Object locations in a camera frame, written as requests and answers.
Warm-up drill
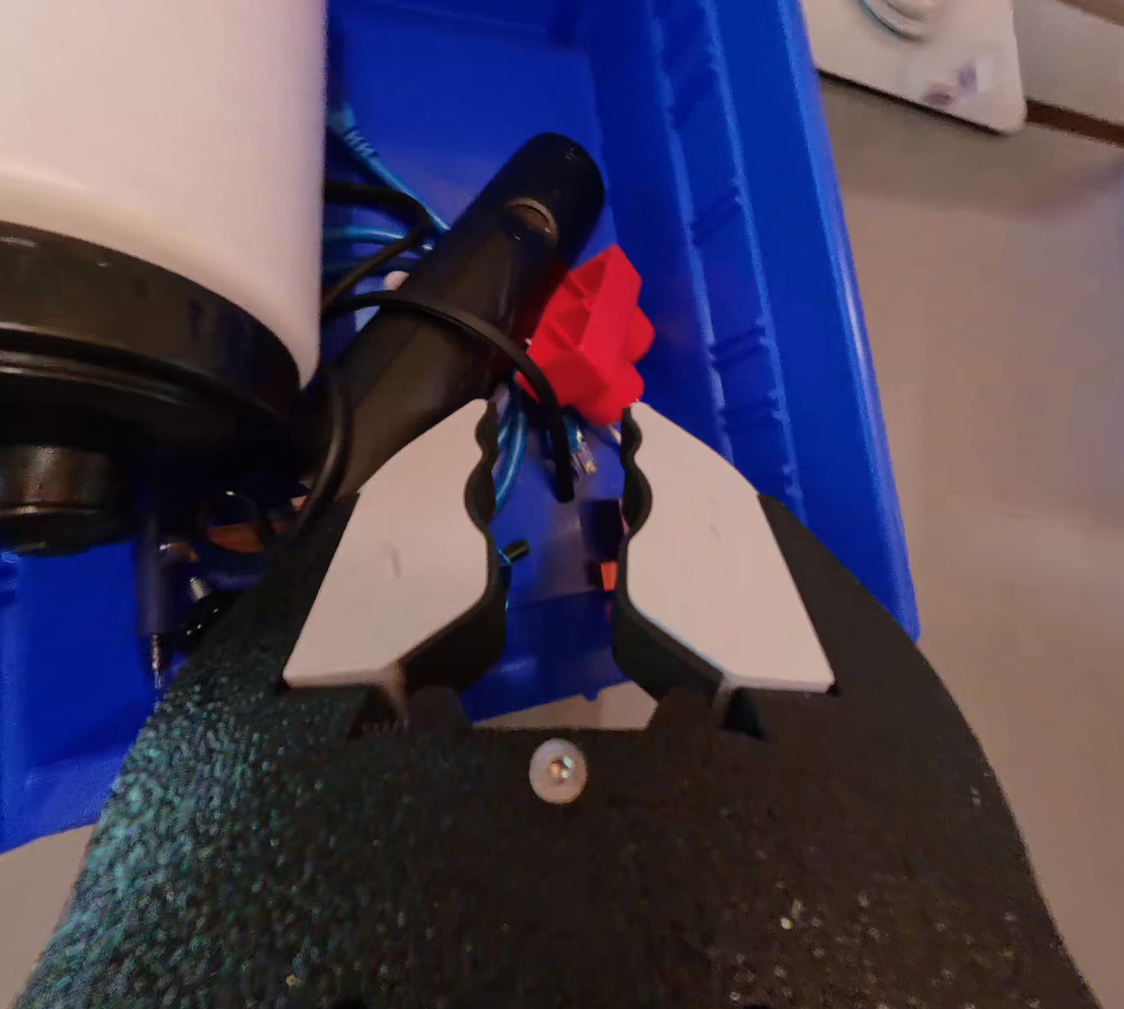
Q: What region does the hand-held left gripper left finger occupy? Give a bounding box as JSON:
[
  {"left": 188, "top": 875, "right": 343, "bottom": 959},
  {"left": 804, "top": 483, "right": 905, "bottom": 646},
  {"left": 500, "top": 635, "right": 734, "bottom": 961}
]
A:
[{"left": 281, "top": 401, "right": 510, "bottom": 722}]

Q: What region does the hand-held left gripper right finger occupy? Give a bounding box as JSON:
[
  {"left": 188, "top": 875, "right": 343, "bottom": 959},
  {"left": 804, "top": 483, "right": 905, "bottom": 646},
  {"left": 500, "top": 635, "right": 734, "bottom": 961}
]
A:
[{"left": 610, "top": 403, "right": 837, "bottom": 729}]

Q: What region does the small black red connector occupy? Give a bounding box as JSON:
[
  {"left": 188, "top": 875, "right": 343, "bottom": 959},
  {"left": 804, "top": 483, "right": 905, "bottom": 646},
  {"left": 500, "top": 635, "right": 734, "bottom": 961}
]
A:
[{"left": 587, "top": 500, "right": 626, "bottom": 593}]

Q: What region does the blue network cable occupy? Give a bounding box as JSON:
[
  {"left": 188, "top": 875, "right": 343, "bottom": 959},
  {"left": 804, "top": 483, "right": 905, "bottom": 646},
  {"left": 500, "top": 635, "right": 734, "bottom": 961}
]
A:
[{"left": 325, "top": 100, "right": 633, "bottom": 518}]

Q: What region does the black plastic handle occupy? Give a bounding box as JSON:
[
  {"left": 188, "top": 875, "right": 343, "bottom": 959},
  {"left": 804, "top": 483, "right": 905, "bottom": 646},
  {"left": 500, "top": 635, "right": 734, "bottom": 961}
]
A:
[{"left": 299, "top": 133, "right": 607, "bottom": 505}]

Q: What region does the blue plastic bin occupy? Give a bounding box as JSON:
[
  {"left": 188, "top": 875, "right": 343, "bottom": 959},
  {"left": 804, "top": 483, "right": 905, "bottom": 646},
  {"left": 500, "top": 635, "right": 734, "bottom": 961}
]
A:
[{"left": 0, "top": 0, "right": 921, "bottom": 852}]

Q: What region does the red plastic piece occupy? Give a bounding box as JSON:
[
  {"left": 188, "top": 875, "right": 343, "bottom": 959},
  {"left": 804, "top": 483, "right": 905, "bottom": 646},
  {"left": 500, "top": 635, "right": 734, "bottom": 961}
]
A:
[{"left": 513, "top": 245, "right": 657, "bottom": 426}]

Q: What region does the dark audio cable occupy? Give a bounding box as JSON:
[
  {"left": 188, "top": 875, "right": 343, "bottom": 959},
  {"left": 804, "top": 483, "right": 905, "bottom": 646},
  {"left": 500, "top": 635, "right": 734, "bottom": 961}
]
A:
[{"left": 136, "top": 500, "right": 265, "bottom": 689}]

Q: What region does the white cylinder black cap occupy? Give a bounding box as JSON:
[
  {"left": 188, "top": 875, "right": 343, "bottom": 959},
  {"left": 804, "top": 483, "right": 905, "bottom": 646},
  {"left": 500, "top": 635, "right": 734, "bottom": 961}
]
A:
[{"left": 0, "top": 0, "right": 330, "bottom": 557}]

